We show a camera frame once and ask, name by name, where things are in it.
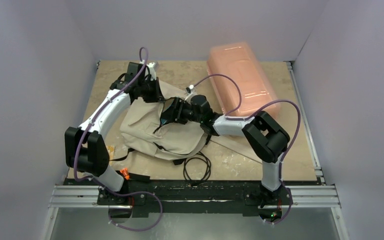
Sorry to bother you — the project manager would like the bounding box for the beige backpack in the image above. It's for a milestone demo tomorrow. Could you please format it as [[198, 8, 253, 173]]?
[[120, 84, 211, 161]]

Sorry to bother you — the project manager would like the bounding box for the orange small clip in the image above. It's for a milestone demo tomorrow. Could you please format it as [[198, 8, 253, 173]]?
[[119, 168, 130, 180]]

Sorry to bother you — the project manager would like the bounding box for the banana toy card pack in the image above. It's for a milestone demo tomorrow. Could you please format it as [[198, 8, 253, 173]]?
[[106, 145, 115, 161]]

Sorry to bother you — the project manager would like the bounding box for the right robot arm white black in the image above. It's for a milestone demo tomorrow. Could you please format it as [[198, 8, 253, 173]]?
[[160, 95, 295, 204]]

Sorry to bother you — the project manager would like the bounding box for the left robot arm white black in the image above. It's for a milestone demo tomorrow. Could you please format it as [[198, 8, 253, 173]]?
[[64, 60, 164, 205]]

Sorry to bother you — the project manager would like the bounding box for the orange translucent plastic box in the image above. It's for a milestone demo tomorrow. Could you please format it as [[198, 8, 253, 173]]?
[[207, 42, 278, 117]]

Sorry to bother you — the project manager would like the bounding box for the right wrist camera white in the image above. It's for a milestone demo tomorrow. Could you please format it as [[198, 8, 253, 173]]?
[[184, 84, 197, 103]]

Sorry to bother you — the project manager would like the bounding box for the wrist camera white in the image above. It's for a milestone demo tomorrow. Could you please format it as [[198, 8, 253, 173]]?
[[184, 84, 197, 103], [145, 61, 159, 81]]

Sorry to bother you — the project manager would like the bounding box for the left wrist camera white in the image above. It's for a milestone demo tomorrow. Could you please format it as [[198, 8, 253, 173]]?
[[145, 61, 159, 81]]

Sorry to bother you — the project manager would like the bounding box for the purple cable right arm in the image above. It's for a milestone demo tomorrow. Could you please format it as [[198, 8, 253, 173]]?
[[190, 73, 302, 226]]

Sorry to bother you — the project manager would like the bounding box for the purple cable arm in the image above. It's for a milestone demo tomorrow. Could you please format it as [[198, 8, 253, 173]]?
[[73, 46, 150, 193], [190, 73, 302, 226]]

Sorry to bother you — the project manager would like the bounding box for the black usb cable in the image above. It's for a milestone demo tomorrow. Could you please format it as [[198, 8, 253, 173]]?
[[182, 151, 212, 182]]

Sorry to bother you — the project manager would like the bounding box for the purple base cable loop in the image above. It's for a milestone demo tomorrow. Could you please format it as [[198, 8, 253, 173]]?
[[108, 191, 164, 232]]

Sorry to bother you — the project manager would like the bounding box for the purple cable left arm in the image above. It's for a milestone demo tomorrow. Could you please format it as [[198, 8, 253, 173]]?
[[73, 46, 150, 193]]

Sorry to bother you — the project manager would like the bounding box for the black aluminium base frame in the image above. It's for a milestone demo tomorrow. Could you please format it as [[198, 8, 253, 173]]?
[[49, 180, 340, 221]]

